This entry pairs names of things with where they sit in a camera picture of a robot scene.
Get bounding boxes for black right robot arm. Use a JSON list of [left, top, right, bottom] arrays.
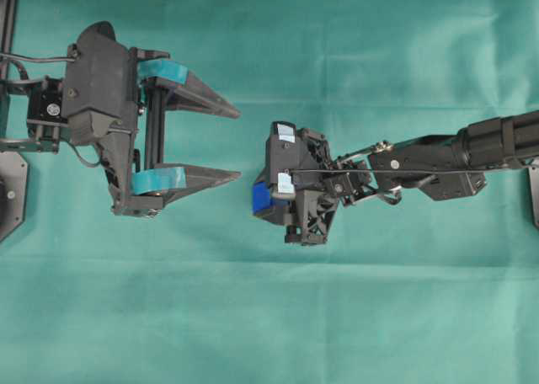
[[252, 111, 538, 246]]

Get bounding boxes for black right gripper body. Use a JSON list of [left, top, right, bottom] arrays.
[[253, 122, 339, 244]]

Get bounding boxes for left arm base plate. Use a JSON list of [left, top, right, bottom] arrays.
[[1, 152, 29, 241]]

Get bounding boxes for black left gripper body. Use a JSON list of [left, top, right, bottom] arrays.
[[61, 21, 170, 217]]

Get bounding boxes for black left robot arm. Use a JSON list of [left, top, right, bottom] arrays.
[[1, 21, 240, 217]]

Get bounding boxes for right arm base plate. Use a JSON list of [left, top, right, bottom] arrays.
[[528, 159, 539, 228]]

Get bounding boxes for blue block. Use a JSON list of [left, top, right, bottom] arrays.
[[252, 181, 277, 214]]

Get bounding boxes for green table cloth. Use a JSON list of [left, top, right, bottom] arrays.
[[1, 0, 538, 383]]

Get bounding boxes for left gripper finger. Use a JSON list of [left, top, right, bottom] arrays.
[[130, 166, 241, 195], [137, 60, 241, 119]]

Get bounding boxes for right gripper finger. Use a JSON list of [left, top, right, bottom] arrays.
[[271, 172, 295, 199], [272, 121, 296, 142]]

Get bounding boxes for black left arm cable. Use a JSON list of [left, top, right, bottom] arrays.
[[0, 51, 81, 84]]

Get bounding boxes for black left frame rail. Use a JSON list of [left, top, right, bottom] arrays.
[[0, 0, 21, 82]]

